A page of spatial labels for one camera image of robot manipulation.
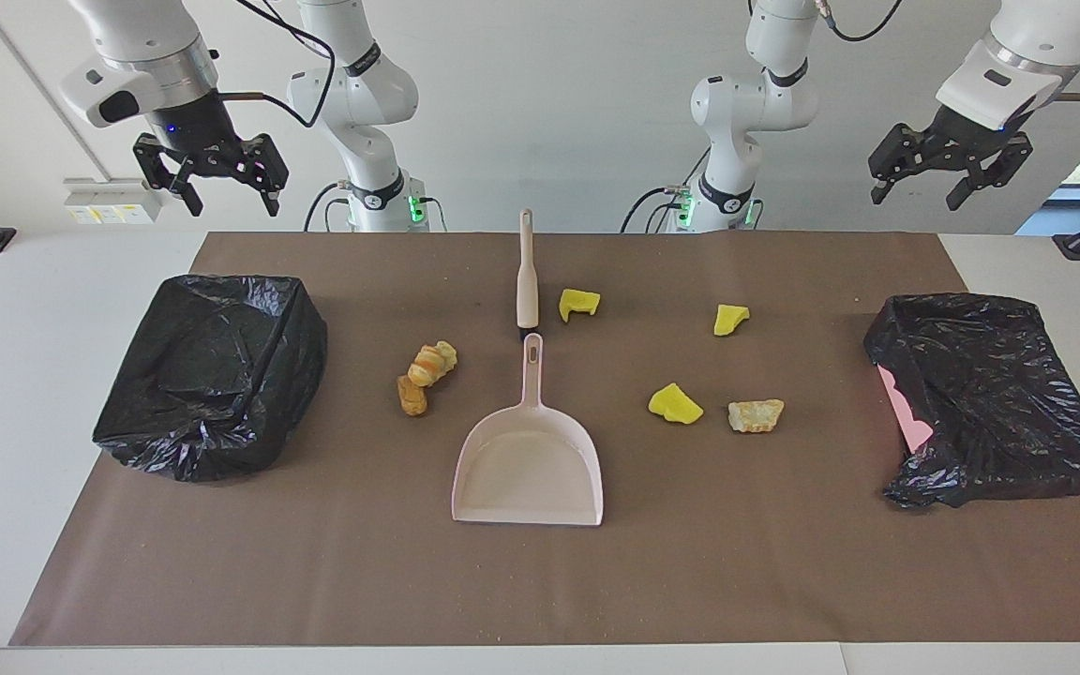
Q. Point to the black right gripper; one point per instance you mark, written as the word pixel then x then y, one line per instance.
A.
pixel 198 127

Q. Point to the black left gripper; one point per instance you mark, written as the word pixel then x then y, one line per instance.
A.
pixel 967 141

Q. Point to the orange striped toy croissant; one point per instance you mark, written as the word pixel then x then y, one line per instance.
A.
pixel 426 367

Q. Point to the pale yellow toy bread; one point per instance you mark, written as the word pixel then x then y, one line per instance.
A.
pixel 448 356

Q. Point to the brown toy bread chunk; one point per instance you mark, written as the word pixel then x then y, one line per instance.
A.
pixel 412 397

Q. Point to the beige striped toy bread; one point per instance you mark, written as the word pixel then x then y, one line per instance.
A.
pixel 756 415

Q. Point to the beige hand brush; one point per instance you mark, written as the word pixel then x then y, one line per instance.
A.
pixel 527 281

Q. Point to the notched yellow sponge piece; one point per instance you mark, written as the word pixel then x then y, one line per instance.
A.
pixel 577 302

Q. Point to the beige plastic dustpan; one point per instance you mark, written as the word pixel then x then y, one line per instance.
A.
pixel 526 469

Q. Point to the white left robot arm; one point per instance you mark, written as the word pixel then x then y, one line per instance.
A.
pixel 756 94

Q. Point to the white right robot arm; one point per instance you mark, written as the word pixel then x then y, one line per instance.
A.
pixel 352 94

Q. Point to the black bag lined trash bin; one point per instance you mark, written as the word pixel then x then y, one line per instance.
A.
pixel 212 375

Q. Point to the left black bag bin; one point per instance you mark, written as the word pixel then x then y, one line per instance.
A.
pixel 990 394

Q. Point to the pink plastic bin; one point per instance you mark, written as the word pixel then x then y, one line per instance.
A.
pixel 910 417

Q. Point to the brown table mat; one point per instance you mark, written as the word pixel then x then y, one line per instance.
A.
pixel 315 562

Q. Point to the white wall socket box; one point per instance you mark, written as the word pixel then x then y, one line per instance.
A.
pixel 113 202

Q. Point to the white wall conduit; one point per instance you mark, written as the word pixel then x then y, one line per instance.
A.
pixel 13 47

